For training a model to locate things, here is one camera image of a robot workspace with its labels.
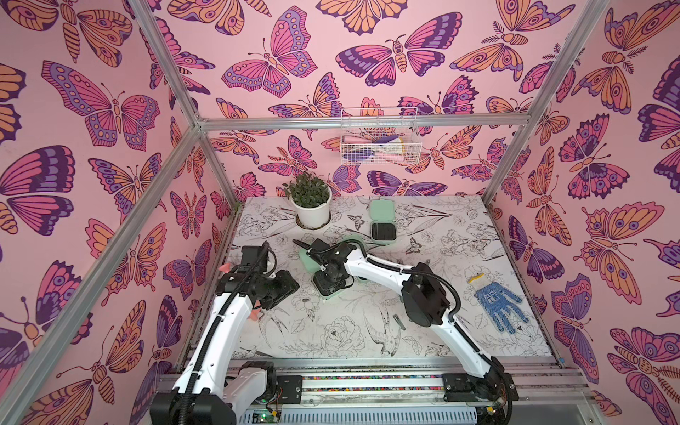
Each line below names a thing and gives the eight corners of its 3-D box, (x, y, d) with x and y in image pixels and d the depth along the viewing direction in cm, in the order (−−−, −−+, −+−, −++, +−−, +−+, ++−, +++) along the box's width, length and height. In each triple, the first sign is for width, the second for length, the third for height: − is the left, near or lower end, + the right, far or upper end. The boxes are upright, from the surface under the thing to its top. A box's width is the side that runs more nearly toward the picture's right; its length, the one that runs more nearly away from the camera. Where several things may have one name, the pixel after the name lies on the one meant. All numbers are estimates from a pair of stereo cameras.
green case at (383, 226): (371, 244, 108) (371, 241, 106) (368, 201, 123) (368, 198, 122) (400, 243, 108) (401, 240, 106) (393, 200, 123) (394, 197, 122)
